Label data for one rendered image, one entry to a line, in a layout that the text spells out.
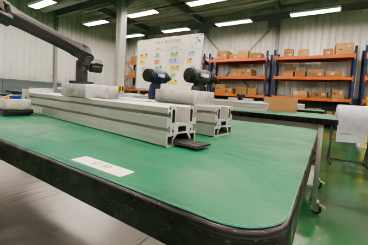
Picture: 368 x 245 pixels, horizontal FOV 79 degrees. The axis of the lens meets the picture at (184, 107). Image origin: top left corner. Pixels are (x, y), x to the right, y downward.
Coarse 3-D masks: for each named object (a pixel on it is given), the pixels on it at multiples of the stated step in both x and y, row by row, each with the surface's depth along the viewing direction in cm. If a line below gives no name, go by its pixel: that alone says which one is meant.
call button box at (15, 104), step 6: (0, 102) 78; (6, 102) 76; (12, 102) 77; (18, 102) 78; (24, 102) 80; (30, 102) 81; (0, 108) 78; (6, 108) 76; (12, 108) 77; (18, 108) 79; (24, 108) 80; (30, 108) 82; (0, 114) 78; (6, 114) 76; (12, 114) 77; (18, 114) 79; (24, 114) 80; (30, 114) 82
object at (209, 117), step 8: (184, 104) 67; (192, 104) 65; (200, 104) 64; (208, 104) 70; (200, 112) 64; (208, 112) 63; (216, 112) 61; (224, 112) 66; (200, 120) 63; (208, 120) 61; (216, 120) 61; (224, 120) 64; (200, 128) 63; (208, 128) 61; (216, 128) 61; (224, 128) 66; (216, 136) 61
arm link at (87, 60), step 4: (88, 56) 108; (84, 60) 108; (88, 60) 109; (96, 60) 117; (100, 60) 119; (84, 64) 110; (88, 64) 111; (92, 64) 114; (96, 64) 116; (100, 64) 117; (92, 68) 116; (96, 68) 117; (100, 68) 119; (96, 72) 119; (100, 72) 120
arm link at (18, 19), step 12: (0, 12) 76; (12, 12) 80; (12, 24) 83; (24, 24) 85; (36, 24) 87; (36, 36) 90; (48, 36) 93; (60, 36) 96; (60, 48) 99; (72, 48) 102; (84, 48) 109
